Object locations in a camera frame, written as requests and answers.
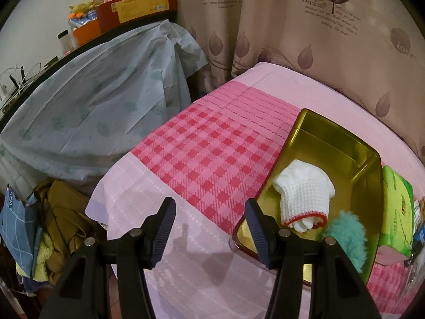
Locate blue checked cloth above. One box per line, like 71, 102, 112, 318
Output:
0, 184, 42, 276

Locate beige leaf print curtain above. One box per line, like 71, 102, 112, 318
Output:
173, 0, 425, 160

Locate white knit gloves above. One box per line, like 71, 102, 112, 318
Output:
273, 159, 336, 234

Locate yellow towel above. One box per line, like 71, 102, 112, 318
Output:
31, 233, 55, 281

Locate yellow-green plush toy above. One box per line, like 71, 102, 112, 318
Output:
69, 2, 100, 14

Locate green tissue pack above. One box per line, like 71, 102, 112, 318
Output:
377, 165, 415, 266

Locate orange box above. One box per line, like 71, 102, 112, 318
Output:
71, 16, 100, 47

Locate pink checkered tablecloth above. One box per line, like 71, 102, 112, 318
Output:
84, 61, 425, 319

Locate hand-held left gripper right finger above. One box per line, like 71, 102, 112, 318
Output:
245, 199, 382, 319

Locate mustard brown cloth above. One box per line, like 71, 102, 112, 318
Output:
35, 181, 107, 284

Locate gold metal tray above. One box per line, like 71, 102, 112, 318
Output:
231, 108, 382, 288

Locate teal fluffy sock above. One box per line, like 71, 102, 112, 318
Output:
321, 209, 367, 272

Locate red-brown cardboard box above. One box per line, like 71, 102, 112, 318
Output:
96, 0, 178, 34

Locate blue and white packets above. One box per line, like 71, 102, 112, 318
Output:
69, 10, 98, 29

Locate blue packet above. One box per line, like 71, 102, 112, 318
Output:
414, 224, 425, 250

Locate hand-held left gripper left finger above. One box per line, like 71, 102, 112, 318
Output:
40, 197, 176, 319

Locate tangle of cables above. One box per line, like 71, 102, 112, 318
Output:
0, 63, 44, 107

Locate pale blue plastic cover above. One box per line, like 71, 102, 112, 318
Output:
0, 20, 210, 193

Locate clear jar with black lid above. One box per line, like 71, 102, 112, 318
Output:
57, 30, 71, 55

